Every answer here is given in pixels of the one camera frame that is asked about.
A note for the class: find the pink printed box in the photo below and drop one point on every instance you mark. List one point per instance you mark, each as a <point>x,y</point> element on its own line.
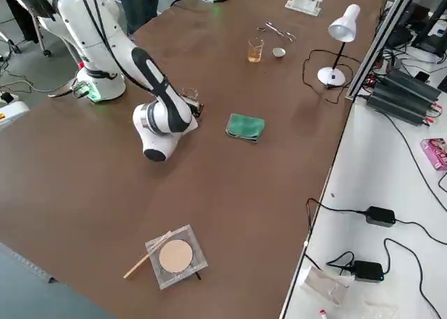
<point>434,153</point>

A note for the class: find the black power adapter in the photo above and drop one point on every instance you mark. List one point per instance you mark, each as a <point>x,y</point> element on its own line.
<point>380,216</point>
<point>368,271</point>

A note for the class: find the glass beaker with yellow liquid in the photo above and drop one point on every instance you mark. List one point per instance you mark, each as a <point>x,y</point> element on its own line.
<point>255,52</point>

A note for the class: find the white desk lamp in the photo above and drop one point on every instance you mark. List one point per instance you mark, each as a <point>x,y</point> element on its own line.
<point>340,29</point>

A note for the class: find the metal crucible tongs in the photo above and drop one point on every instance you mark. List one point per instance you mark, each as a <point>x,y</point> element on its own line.
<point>276,30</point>

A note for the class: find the white control box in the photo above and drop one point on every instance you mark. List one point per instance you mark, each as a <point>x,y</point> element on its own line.
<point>12,114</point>

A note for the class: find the white power strip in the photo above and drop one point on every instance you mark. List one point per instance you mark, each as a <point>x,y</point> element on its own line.
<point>7,96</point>

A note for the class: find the clear plastic bag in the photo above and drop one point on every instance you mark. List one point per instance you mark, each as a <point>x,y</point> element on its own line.
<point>324,284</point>

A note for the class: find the black power supply unit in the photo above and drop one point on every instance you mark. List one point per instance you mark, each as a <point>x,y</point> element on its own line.
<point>419,83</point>
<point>394,104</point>

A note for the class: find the green folded cloth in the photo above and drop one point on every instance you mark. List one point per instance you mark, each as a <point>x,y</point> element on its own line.
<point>245,127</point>

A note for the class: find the person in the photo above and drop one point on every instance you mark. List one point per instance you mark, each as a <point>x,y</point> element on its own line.
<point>139,5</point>

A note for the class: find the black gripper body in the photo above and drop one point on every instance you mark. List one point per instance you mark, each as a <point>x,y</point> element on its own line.
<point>196,110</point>

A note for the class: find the wooden test tube clamp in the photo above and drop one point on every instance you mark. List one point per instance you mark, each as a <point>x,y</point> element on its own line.
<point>139,265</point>

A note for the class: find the small red capped vial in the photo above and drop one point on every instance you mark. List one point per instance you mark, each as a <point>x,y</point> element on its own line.
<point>323,313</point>

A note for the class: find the grey office chair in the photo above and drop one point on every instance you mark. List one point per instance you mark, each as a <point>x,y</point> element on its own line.
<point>38,36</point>

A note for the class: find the black computer monitor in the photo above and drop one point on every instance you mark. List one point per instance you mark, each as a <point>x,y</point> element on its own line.
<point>431,19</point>

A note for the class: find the aluminium frame post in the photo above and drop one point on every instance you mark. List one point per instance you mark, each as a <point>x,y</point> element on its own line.
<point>380,39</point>

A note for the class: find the small clear glass beaker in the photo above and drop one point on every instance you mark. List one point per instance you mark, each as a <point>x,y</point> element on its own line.
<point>190,93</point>

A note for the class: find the black metal tripod stand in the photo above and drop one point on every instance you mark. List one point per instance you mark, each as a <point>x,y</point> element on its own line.
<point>199,276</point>

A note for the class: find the white test tube rack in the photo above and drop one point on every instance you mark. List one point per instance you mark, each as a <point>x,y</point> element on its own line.
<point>304,1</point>

